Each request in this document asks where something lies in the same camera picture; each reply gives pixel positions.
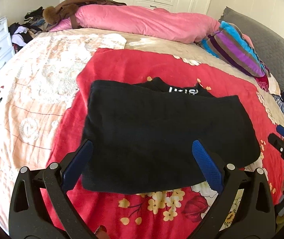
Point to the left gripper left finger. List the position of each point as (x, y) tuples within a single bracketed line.
[(28, 215)]

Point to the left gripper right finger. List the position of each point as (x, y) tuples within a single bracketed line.
[(255, 216)]

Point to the black KISS sweatshirt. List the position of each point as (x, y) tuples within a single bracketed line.
[(143, 134)]

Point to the pile of dark clothes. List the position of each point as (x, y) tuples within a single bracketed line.
[(22, 34)]

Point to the dark red patterned cloth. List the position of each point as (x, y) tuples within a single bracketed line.
[(263, 82)]

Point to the red floral blanket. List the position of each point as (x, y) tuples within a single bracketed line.
[(167, 214)]

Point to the grey quilted headboard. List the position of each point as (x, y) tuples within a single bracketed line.
[(268, 44)]

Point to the striped plush pillow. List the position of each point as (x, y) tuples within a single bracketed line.
[(229, 45)]

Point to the beige patterned bedsheet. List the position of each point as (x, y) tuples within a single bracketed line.
[(38, 84)]

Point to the pink quilt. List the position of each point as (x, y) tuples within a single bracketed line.
[(179, 27)]

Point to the brown fur-trimmed coat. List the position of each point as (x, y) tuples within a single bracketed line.
[(68, 8)]

